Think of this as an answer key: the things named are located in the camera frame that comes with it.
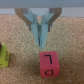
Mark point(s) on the pink block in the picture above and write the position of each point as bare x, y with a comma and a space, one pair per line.
49, 63

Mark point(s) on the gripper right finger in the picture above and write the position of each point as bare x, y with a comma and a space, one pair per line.
46, 24

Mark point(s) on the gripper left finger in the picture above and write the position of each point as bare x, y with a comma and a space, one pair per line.
34, 24

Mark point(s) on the yellow block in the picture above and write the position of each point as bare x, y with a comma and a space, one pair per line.
3, 57

